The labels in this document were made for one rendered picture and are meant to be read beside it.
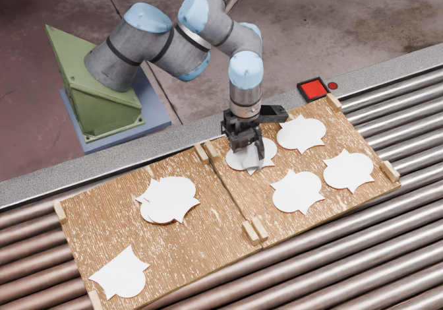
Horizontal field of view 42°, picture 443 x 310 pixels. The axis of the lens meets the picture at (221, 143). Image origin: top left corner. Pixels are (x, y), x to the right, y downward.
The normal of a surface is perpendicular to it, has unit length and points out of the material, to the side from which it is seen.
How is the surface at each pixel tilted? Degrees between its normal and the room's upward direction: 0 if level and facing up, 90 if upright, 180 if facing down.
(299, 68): 1
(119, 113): 90
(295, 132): 0
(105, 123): 90
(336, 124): 0
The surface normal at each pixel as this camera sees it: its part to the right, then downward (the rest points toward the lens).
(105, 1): 0.00, -0.62
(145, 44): 0.18, 0.62
